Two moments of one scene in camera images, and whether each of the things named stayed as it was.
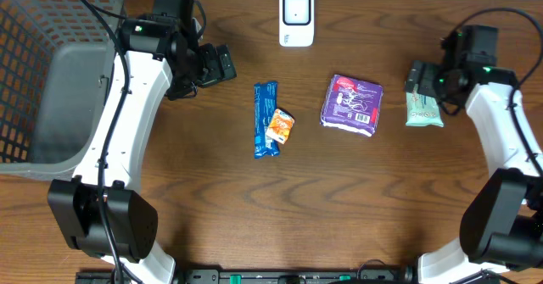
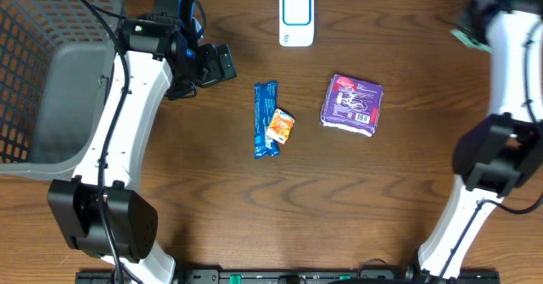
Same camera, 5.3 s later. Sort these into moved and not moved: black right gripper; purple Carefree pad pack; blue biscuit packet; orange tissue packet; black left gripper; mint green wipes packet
Moved: mint green wipes packet; black right gripper
Not moved: black left gripper; blue biscuit packet; purple Carefree pad pack; orange tissue packet
